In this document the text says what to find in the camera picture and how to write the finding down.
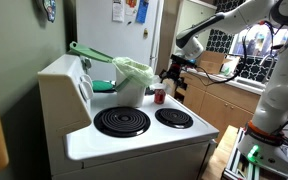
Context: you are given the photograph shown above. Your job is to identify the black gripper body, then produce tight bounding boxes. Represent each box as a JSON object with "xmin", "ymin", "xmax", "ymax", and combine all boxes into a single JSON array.
[{"xmin": 165, "ymin": 63, "xmax": 189, "ymax": 80}]

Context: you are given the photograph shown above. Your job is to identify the red coke can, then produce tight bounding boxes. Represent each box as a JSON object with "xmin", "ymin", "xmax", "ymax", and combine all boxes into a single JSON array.
[{"xmin": 153, "ymin": 88, "xmax": 167, "ymax": 105}]

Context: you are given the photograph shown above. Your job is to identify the pale green bin liner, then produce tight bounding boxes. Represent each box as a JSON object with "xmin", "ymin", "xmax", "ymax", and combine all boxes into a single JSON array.
[{"xmin": 112, "ymin": 56, "xmax": 156, "ymax": 88}]

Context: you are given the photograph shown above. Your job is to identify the white trash bin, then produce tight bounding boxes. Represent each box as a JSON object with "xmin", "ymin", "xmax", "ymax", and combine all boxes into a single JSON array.
[{"xmin": 116, "ymin": 68, "xmax": 147, "ymax": 108}]

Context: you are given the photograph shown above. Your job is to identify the large cardboard box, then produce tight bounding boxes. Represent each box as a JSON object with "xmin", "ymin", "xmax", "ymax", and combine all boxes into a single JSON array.
[{"xmin": 197, "ymin": 50, "xmax": 242, "ymax": 75}]

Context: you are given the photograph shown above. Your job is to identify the small black coil burner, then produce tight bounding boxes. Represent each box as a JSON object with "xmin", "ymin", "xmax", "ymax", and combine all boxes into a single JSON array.
[{"xmin": 154, "ymin": 107, "xmax": 194, "ymax": 130}]

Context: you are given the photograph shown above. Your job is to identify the wooden kitchen base cabinets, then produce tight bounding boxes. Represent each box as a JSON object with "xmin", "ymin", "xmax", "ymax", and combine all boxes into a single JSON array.
[{"xmin": 175, "ymin": 71, "xmax": 262, "ymax": 144}]

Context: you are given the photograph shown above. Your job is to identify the white green package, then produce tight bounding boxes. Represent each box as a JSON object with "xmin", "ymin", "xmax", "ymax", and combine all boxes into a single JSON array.
[{"xmin": 219, "ymin": 56, "xmax": 240, "ymax": 76}]

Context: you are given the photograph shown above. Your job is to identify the cream tall cabinet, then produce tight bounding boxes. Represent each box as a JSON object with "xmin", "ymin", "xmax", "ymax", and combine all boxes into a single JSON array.
[{"xmin": 175, "ymin": 0, "xmax": 218, "ymax": 38}]

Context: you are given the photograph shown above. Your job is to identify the large black coil burner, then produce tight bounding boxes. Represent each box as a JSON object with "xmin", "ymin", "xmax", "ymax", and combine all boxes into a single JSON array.
[{"xmin": 93, "ymin": 106, "xmax": 152, "ymax": 139}]

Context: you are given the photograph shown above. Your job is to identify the teal green cloth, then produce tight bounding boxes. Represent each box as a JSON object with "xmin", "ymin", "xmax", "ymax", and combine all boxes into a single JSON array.
[{"xmin": 91, "ymin": 79, "xmax": 117, "ymax": 93}]

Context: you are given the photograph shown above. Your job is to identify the blue paper sheet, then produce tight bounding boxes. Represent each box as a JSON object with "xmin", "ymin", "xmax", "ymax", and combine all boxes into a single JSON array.
[{"xmin": 135, "ymin": 0, "xmax": 150, "ymax": 24}]

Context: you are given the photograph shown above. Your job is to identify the white refrigerator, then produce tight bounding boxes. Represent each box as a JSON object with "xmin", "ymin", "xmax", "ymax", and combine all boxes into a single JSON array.
[{"xmin": 75, "ymin": 0, "xmax": 165, "ymax": 83}]

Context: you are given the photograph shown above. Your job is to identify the white electric stove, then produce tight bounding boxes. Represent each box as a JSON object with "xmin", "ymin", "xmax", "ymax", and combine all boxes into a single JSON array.
[{"xmin": 37, "ymin": 53, "xmax": 220, "ymax": 180}]

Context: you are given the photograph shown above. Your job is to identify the white paper with orange print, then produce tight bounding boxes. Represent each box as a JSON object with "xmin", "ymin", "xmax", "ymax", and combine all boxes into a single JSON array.
[{"xmin": 124, "ymin": 0, "xmax": 139, "ymax": 17}]

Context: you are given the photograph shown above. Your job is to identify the white stove knob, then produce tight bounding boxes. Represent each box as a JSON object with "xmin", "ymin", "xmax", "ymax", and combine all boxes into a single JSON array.
[
  {"xmin": 81, "ymin": 73, "xmax": 93, "ymax": 87},
  {"xmin": 78, "ymin": 80, "xmax": 94, "ymax": 101}
]

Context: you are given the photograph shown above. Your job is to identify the white paper note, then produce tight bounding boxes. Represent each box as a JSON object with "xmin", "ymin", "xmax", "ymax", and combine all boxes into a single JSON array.
[{"xmin": 112, "ymin": 0, "xmax": 125, "ymax": 23}]

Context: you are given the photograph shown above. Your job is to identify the kitchen window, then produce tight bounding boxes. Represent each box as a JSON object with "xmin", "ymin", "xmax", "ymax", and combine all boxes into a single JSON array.
[{"xmin": 232, "ymin": 24, "xmax": 288, "ymax": 58}]

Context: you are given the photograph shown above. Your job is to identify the chrome sink faucet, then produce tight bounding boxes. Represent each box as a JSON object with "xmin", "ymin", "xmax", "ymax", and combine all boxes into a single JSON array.
[{"xmin": 259, "ymin": 54, "xmax": 278, "ymax": 84}]

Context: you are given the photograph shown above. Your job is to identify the black clamp bar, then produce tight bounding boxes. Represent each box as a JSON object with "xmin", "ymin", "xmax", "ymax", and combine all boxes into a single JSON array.
[{"xmin": 269, "ymin": 42, "xmax": 286, "ymax": 51}]

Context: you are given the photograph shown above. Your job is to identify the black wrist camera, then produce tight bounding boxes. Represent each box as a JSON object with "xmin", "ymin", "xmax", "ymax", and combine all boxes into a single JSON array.
[{"xmin": 170, "ymin": 54, "xmax": 197, "ymax": 67}]

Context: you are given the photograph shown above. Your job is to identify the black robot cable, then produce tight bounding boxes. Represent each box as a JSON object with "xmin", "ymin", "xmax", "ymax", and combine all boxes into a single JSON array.
[{"xmin": 197, "ymin": 21, "xmax": 280, "ymax": 84}]

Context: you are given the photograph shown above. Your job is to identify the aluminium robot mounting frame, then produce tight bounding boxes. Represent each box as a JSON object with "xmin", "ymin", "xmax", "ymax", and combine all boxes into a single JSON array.
[{"xmin": 222, "ymin": 128, "xmax": 288, "ymax": 180}]

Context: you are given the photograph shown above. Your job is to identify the colourful round wall decoration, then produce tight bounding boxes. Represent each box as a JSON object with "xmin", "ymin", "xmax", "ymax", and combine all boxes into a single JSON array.
[{"xmin": 42, "ymin": 0, "xmax": 57, "ymax": 23}]

